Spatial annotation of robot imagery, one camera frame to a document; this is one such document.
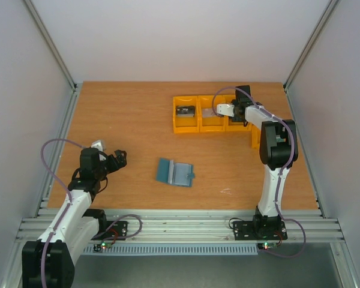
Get teal card holder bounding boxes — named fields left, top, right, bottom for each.
left=156, top=158, right=195, bottom=188

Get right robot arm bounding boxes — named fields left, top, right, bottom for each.
left=232, top=85, right=298, bottom=240

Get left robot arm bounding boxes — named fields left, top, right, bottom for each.
left=22, top=147, right=127, bottom=287

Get black card in bin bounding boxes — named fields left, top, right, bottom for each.
left=175, top=106, right=196, bottom=117

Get card in left bin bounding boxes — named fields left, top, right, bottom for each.
left=201, top=108, right=216, bottom=118

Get left small circuit board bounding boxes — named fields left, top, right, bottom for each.
left=93, top=242, right=113, bottom=253

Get small circuit board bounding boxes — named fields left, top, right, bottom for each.
left=257, top=242, right=278, bottom=250
left=93, top=242, right=113, bottom=253

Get middle yellow bin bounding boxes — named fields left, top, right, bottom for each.
left=223, top=95, right=251, bottom=132

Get right yellow bin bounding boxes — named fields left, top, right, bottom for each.
left=251, top=125, right=261, bottom=149

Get right small circuit board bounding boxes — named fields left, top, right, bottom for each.
left=257, top=242, right=278, bottom=250

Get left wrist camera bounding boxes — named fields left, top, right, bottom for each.
left=91, top=140, right=106, bottom=152

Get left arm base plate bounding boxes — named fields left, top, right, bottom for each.
left=93, top=221, right=128, bottom=241

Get grey slotted cable duct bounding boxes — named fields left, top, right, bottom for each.
left=83, top=243, right=258, bottom=256

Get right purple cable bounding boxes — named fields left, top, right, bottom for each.
left=211, top=86, right=307, bottom=259

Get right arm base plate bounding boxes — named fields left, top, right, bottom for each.
left=229, top=220, right=288, bottom=241

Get left frame post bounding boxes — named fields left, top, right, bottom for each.
left=23, top=0, right=77, bottom=91

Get frame post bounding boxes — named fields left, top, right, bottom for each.
left=283, top=0, right=341, bottom=92
left=23, top=0, right=77, bottom=91

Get right frame post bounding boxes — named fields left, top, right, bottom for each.
left=283, top=0, right=341, bottom=92

